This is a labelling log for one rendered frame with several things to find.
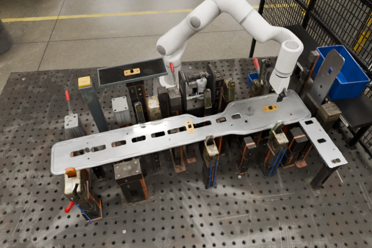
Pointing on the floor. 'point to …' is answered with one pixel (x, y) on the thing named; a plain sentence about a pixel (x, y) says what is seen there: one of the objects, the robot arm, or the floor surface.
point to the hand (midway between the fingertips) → (275, 93)
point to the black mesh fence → (321, 16)
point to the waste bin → (4, 39)
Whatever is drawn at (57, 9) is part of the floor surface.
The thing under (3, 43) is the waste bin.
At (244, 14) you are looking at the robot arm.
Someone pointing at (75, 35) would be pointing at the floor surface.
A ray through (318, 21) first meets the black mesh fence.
